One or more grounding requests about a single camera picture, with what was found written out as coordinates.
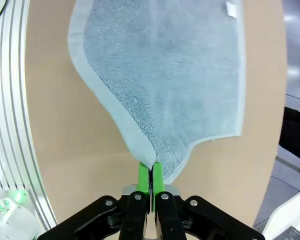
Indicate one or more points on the light blue towel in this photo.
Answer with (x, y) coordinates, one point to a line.
(165, 75)

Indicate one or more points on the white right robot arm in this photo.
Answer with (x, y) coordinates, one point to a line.
(15, 225)

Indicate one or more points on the grey plastic basket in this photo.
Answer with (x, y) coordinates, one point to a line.
(293, 233)

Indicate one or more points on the white table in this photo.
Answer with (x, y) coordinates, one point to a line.
(285, 212)

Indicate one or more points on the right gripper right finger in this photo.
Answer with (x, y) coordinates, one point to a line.
(158, 180)

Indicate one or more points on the aluminium rail frame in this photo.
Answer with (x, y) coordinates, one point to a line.
(10, 100)

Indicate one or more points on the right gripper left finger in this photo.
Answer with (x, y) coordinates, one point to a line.
(143, 180)

